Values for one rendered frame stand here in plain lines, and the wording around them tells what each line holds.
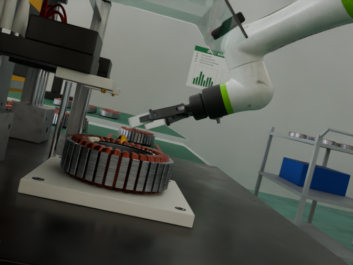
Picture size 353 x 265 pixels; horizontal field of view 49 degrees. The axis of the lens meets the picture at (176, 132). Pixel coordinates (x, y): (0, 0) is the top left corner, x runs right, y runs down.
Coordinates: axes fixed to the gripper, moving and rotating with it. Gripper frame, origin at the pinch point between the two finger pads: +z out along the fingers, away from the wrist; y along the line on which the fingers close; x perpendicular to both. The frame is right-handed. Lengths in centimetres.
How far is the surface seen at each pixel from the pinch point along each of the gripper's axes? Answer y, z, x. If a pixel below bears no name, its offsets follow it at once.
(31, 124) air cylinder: -60, -3, -4
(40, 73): -59, -6, 3
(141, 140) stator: -4.4, -0.3, -5.3
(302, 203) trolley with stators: 162, -43, -58
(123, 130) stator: -4.9, 4.2, -1.2
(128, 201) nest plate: -80, -23, -18
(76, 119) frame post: -38.3, 0.8, -0.9
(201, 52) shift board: 450, 31, 141
